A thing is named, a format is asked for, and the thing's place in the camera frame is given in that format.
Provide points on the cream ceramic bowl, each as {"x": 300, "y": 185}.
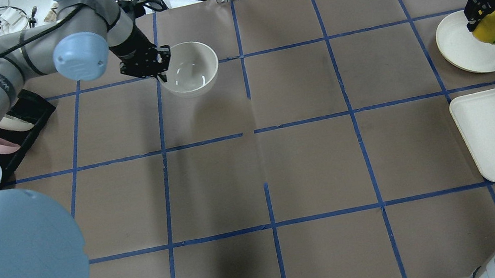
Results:
{"x": 192, "y": 71}

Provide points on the cream plate in rack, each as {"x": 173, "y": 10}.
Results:
{"x": 9, "y": 123}

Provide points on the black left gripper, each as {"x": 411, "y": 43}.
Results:
{"x": 131, "y": 44}

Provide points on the yellow lemon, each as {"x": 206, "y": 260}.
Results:
{"x": 485, "y": 30}

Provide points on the black dish rack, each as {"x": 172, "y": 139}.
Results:
{"x": 35, "y": 109}

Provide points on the cream round plate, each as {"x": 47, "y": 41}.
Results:
{"x": 461, "y": 48}

